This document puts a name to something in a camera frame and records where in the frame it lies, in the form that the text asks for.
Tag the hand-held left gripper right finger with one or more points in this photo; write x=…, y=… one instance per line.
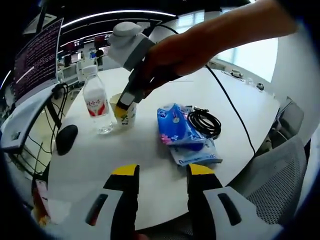
x=200, y=200

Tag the red white object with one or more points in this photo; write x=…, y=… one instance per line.
x=41, y=200

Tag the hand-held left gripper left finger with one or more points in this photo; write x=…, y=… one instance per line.
x=125, y=195

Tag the person's right hand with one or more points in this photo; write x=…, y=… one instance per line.
x=175, y=57

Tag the person's left hand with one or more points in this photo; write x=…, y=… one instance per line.
x=141, y=234

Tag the grey mesh office chair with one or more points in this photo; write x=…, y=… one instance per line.
x=275, y=180
x=290, y=117

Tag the blue tissue pack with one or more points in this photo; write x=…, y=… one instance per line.
x=175, y=125

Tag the clear zip bag blue item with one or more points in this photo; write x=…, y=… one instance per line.
x=197, y=157

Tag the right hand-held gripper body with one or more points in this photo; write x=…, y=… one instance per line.
x=127, y=45

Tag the black computer mouse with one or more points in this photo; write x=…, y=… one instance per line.
x=66, y=140

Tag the white paper cup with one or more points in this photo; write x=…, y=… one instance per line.
x=127, y=120

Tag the white round table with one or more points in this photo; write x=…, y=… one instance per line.
x=155, y=160

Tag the clear plastic water bottle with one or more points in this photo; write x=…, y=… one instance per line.
x=96, y=100

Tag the computer monitor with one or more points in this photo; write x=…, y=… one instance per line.
x=37, y=60

